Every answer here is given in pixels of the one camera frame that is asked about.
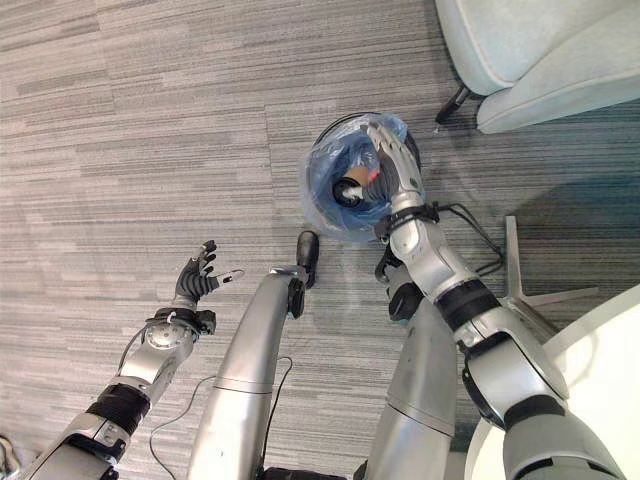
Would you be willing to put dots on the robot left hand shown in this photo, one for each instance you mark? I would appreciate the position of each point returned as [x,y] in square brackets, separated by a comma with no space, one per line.
[194,285]

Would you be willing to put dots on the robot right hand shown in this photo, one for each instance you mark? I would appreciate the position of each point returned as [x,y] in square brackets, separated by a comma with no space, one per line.
[403,170]

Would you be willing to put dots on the blue plastic trash bag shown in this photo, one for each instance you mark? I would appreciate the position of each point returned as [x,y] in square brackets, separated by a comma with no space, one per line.
[320,165]

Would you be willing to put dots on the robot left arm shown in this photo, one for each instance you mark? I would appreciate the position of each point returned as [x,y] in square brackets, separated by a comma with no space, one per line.
[107,395]

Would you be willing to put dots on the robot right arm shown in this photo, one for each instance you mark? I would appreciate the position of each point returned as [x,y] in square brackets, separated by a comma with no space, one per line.
[490,340]

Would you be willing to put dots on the small black trash bin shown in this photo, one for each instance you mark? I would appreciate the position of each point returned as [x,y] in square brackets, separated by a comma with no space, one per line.
[345,120]

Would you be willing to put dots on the round white tea table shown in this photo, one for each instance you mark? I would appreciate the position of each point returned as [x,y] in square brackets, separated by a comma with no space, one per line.
[595,370]

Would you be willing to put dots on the brown paper cup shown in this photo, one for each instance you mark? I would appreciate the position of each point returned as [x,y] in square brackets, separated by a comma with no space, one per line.
[361,175]

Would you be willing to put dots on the black armchair leg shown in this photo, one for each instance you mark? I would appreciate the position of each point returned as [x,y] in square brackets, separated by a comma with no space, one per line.
[452,104]

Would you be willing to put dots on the robot left leg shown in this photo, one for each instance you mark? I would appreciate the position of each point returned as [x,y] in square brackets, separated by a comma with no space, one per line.
[250,380]

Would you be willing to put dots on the robot leg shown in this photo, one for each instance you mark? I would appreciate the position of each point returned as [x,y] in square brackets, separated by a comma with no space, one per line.
[250,380]
[415,395]

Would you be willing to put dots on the silver metal table base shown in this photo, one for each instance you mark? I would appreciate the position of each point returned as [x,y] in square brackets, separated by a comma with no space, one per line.
[520,285]

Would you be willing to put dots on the light blue fabric armchair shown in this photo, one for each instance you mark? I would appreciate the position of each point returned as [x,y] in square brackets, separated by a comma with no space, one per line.
[545,55]

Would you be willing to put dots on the robot right leg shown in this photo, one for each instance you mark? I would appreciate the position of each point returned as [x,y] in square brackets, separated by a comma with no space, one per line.
[415,395]

